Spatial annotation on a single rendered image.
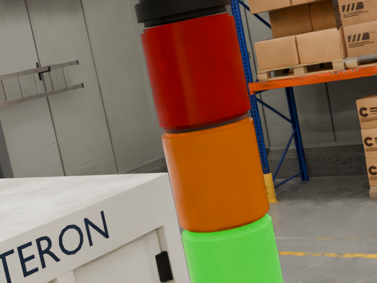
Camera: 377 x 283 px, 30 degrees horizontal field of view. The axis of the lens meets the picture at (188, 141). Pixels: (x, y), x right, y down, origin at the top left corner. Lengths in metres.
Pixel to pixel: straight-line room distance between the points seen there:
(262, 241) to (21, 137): 9.72
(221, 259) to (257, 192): 0.04
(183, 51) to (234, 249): 0.10
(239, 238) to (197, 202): 0.03
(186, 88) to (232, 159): 0.04
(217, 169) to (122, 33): 11.41
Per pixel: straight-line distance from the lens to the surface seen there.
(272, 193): 9.34
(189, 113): 0.35
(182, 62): 0.35
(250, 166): 0.36
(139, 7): 0.36
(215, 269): 0.37
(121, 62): 11.64
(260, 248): 0.37
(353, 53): 8.48
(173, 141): 0.36
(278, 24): 9.46
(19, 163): 10.02
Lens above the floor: 2.31
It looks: 8 degrees down
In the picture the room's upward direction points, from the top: 11 degrees counter-clockwise
